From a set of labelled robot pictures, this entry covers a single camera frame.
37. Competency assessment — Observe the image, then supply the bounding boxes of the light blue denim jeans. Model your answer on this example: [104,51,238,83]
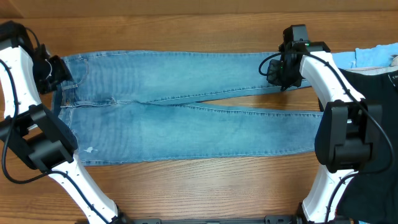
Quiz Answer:
[53,51,322,166]

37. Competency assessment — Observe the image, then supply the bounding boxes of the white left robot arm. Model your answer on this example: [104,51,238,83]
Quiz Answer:
[1,21,132,224]

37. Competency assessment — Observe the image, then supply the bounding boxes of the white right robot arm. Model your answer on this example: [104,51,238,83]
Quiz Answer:
[261,24,395,223]

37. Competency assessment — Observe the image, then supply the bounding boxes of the light blue folded cloth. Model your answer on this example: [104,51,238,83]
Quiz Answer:
[332,43,397,75]

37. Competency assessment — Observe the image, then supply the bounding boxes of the black folded garment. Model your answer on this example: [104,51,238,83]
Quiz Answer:
[318,68,398,224]

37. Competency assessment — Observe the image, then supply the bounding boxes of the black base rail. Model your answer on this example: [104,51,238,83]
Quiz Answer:
[131,215,313,224]

